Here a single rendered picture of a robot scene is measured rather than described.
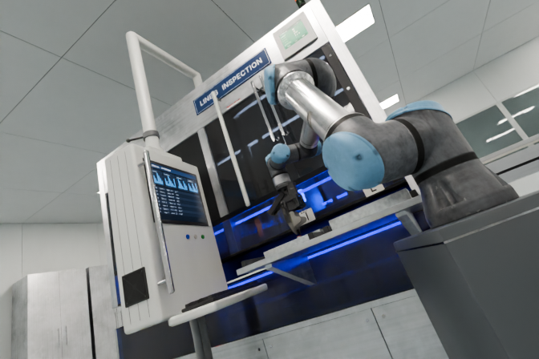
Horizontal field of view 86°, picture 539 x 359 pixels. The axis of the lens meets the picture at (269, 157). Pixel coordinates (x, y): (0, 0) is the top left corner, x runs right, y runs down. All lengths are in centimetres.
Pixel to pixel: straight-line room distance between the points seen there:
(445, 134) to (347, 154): 19
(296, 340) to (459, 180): 114
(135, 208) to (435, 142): 110
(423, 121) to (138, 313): 112
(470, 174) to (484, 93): 580
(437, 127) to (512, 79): 590
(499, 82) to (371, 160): 599
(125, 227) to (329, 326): 96
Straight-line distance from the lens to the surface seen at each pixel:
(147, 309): 126
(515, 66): 662
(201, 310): 112
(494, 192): 60
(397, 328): 139
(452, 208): 59
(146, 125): 174
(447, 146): 62
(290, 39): 175
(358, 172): 53
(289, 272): 123
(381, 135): 56
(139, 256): 129
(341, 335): 145
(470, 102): 632
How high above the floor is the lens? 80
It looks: 22 degrees up
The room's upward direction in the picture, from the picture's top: 20 degrees counter-clockwise
